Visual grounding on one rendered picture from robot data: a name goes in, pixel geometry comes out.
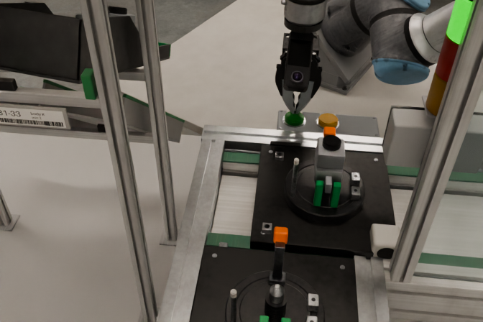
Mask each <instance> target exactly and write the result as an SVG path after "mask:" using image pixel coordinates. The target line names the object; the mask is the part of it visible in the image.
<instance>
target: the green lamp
mask: <svg viewBox="0 0 483 322"><path fill-rule="evenodd" d="M471 7H472V1H469V0H456V1H455V4H454V8H453V11H452V14H451V18H450V21H449V24H448V28H447V31H446V34H447V36H448V37H449V38H450V39H451V40H452V41H453V42H455V43H457V44H460V41H461V37H462V35H463V32H464V28H465V25H466V21H467V19H468V16H469V12H470V9H471Z"/></svg>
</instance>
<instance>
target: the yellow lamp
mask: <svg viewBox="0 0 483 322"><path fill-rule="evenodd" d="M446 85H447V82H446V81H444V80H442V79H441V78H439V77H438V75H437V74H436V70H435V73H434V75H433V80H432V83H431V87H430V90H429V92H428V97H427V99H426V103H425V106H426V108H427V109H428V110H429V111H430V112H431V113H432V114H433V115H434V116H437V114H438V110H439V107H440V105H441V101H442V98H443V94H444V91H445V89H446Z"/></svg>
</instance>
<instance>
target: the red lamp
mask: <svg viewBox="0 0 483 322"><path fill-rule="evenodd" d="M458 48H459V44H457V43H455V42H453V41H452V40H451V39H450V38H449V37H448V36H447V34H446V36H445V38H444V41H443V45H442V48H441V53H440V55H439V58H438V62H437V66H436V74H437V75H438V77H439V78H441V79H442V80H443V81H446V82H448V79H449V76H450V73H451V69H452V66H453V64H454V60H455V57H456V53H457V50H458Z"/></svg>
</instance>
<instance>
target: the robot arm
mask: <svg viewBox="0 0 483 322"><path fill-rule="evenodd" d="M455 1H456V0H455ZM455 1H452V2H451V3H450V4H447V5H445V6H443V7H441V8H440V9H438V10H436V11H434V12H432V13H430V14H429V15H425V14H422V13H421V12H425V11H426V9H428V7H429V6H430V4H431V0H331V1H330V2H328V3H326V0H281V4H282V5H285V6H284V16H285V18H284V25H285V27H286V28H288V29H289V30H291V32H290V33H284V36H283V44H282V54H281V56H280V59H281V64H277V65H276V68H277V70H276V73H275V83H276V86H277V89H278V91H279V92H280V95H281V96H282V99H283V101H284V103H285V105H286V106H287V108H288V109H289V110H290V111H291V113H292V114H298V113H299V112H300V111H302V110H303V109H304V108H305V107H306V106H307V104H308V103H309V102H310V100H311V99H312V98H313V97H314V95H315V94H316V92H317V90H318V89H319V87H320V85H321V72H322V67H318V63H319V62H320V58H319V56H318V54H319V35H318V34H313V33H312V32H316V31H318V30H319V29H320V28H321V29H322V32H323V35H324V37H325V38H326V40H327V42H328V43H329V44H330V46H331V47H332V48H333V49H334V50H335V51H336V52H337V53H338V54H340V55H343V56H345V57H353V56H355V55H357V54H359V53H360V52H362V51H363V50H364V49H365V47H366V46H367V45H368V44H369V43H371V47H372V64H373V66H374V74H375V76H376V77H377V78H378V79H379V80H380V81H382V82H384V83H388V84H393V85H410V84H414V83H419V82H422V81H424V80H425V79H427V78H428V76H429V73H430V69H429V67H430V66H432V65H434V64H436V63H437V62H438V58H439V55H440V53H441V48H442V45H443V41H444V38H445V36H446V31H447V28H448V25H449V21H450V18H451V14H452V11H453V8H454V4H455ZM287 36H289V37H287ZM314 38H316V39H317V40H315V39H314ZM294 91H295V92H300V94H299V95H298V102H297V104H296V107H295V103H294V100H295V95H294V93H293V92H294Z"/></svg>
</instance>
